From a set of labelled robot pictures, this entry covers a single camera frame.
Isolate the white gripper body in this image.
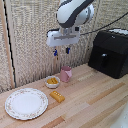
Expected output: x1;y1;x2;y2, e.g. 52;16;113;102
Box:
45;27;82;48

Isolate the yellow food in bowl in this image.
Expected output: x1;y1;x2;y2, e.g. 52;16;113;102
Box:
46;77;59;85

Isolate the white rounded object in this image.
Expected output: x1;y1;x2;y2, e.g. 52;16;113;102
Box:
109;103;128;128

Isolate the white plate floral rim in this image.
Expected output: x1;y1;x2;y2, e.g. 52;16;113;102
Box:
4;87;50;121

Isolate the black air fryer drawer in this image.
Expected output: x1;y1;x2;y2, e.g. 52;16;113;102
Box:
87;44;128;80

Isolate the beige woven folding screen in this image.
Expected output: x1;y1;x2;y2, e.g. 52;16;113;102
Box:
0;0;128;94

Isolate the small white bowl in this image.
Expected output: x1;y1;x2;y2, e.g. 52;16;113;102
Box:
44;75;62;90

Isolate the yellow toy food block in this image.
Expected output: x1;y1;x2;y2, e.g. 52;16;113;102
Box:
49;90;67;104

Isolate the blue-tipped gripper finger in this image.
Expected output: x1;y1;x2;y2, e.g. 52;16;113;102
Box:
65;46;72;55
53;48;59;60

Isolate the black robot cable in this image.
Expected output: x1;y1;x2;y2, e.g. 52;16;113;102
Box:
79;11;128;36

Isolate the pink mug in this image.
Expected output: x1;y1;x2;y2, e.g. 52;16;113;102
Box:
59;65;74;84

